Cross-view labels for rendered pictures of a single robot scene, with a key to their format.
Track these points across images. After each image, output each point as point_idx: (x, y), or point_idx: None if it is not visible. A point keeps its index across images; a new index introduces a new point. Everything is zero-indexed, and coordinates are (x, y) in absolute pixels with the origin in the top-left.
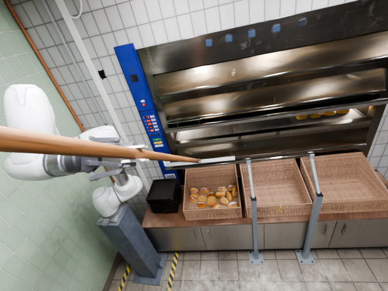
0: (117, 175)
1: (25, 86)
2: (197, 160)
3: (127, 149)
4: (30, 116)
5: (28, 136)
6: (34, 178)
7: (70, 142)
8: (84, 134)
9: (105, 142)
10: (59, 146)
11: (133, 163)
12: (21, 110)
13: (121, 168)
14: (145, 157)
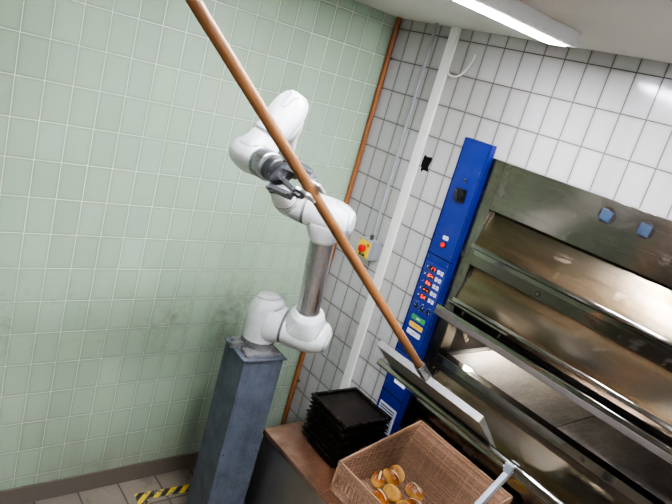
0: (307, 286)
1: (299, 96)
2: (417, 360)
3: (304, 171)
4: (280, 116)
5: (259, 99)
6: (239, 160)
7: (272, 121)
8: None
9: None
10: (265, 116)
11: (301, 194)
12: (279, 108)
13: (291, 192)
14: (316, 202)
